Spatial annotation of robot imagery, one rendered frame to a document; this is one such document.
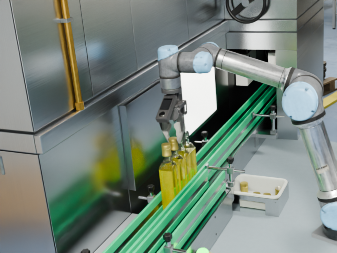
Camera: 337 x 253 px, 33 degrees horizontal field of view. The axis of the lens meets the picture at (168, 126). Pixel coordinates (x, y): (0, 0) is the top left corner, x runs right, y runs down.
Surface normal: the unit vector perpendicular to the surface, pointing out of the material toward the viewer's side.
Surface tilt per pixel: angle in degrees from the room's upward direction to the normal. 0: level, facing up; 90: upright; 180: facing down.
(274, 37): 90
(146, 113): 90
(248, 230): 0
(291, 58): 90
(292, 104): 82
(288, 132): 90
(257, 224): 0
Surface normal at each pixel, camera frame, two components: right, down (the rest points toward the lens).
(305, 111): -0.42, 0.22
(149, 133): 0.90, 0.07
